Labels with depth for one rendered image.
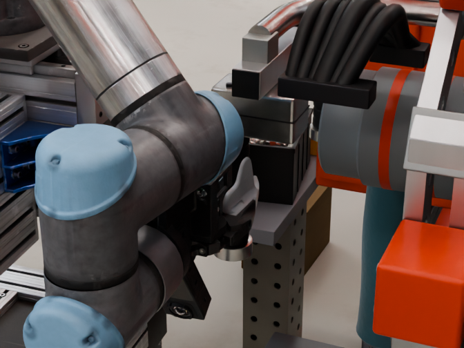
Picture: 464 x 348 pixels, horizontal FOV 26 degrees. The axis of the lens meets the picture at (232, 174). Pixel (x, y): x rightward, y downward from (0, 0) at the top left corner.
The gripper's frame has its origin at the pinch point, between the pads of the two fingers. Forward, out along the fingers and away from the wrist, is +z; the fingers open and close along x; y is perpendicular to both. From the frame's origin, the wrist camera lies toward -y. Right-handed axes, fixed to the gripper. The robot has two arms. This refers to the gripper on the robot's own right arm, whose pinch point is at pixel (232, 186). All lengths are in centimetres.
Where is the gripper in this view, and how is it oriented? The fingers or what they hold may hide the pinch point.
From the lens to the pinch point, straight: 107.8
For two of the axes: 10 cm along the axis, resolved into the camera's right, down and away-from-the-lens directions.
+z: 3.8, -4.1, 8.3
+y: 0.0, -9.0, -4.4
